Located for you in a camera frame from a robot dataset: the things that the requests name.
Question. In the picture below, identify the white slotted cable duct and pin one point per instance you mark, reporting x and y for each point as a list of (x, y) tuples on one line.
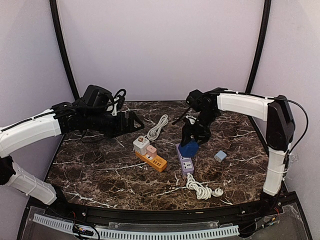
[(133, 232)]

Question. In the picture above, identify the white cube socket adapter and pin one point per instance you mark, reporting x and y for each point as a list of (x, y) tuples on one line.
[(140, 145)]

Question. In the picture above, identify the purple power strip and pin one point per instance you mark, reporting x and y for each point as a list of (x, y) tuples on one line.
[(186, 163)]

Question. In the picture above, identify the small circuit board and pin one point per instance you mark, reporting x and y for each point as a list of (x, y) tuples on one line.
[(82, 231)]

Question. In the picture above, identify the orange power strip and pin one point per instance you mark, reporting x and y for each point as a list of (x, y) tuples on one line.
[(157, 162)]

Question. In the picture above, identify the light blue wall charger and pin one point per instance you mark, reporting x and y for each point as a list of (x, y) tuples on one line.
[(220, 156)]

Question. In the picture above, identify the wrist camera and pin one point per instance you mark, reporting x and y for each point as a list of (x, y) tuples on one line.
[(191, 119), (118, 101)]

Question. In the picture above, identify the black front rail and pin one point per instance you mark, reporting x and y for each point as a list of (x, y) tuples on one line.
[(224, 214)]

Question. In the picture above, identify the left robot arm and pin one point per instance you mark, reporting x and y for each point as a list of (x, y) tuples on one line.
[(97, 110)]

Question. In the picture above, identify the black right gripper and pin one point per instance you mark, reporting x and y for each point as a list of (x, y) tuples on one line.
[(187, 131)]

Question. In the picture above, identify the black frame post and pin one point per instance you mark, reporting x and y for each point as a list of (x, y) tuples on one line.
[(62, 48), (259, 45)]

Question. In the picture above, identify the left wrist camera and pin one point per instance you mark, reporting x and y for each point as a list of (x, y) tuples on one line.
[(118, 101)]

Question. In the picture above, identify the pink wall charger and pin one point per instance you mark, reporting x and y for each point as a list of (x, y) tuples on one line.
[(151, 151)]

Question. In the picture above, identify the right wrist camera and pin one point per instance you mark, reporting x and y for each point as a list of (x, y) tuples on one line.
[(191, 119)]

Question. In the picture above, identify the right black frame post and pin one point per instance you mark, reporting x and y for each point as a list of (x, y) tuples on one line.
[(259, 45)]

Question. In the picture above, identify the left black frame post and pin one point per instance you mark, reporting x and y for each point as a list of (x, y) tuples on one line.
[(62, 48)]

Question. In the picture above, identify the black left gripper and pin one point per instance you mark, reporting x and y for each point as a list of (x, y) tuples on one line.
[(121, 128)]

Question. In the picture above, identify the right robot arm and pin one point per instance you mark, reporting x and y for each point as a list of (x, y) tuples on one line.
[(274, 111)]

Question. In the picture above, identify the blue cube socket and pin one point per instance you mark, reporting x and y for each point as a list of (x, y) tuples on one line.
[(189, 150)]

